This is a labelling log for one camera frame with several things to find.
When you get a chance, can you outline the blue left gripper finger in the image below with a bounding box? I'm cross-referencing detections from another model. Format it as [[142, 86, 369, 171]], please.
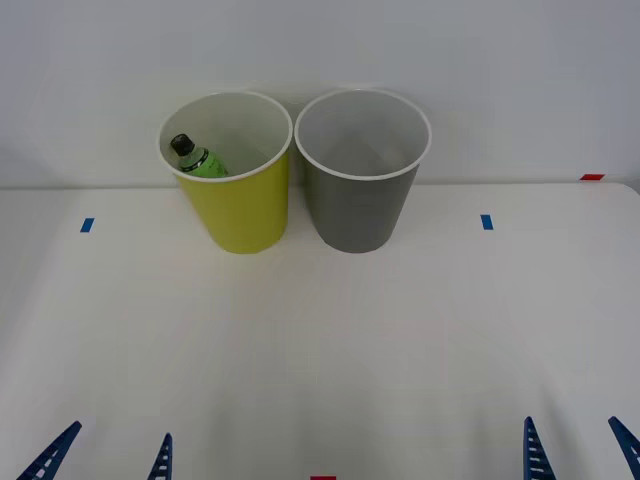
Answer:
[[146, 432, 174, 480], [16, 420, 83, 480]]

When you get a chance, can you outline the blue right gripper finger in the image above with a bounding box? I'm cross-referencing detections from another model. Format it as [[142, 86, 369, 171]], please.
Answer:
[[607, 416, 640, 480], [523, 416, 555, 480]]

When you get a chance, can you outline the green bottle with black cap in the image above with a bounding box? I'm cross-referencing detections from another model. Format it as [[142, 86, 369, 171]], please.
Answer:
[[169, 133, 231, 179]]

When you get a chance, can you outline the yellow-green plastic bin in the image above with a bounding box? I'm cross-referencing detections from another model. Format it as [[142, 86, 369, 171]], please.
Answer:
[[158, 89, 294, 255]]

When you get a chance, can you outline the grey plastic bin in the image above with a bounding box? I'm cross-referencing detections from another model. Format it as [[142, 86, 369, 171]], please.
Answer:
[[293, 88, 433, 254]]

